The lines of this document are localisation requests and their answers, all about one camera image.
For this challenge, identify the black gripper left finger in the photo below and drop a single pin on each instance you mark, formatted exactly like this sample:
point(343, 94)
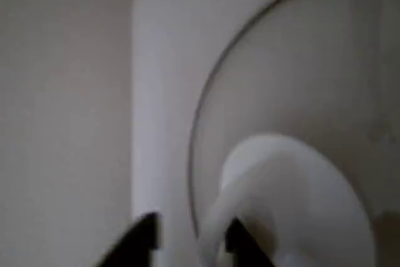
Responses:
point(137, 242)

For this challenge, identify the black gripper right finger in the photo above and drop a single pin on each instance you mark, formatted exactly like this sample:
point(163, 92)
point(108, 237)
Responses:
point(243, 248)

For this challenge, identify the glass lid with white knob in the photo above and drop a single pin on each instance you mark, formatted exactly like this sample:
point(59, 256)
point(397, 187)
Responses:
point(281, 185)

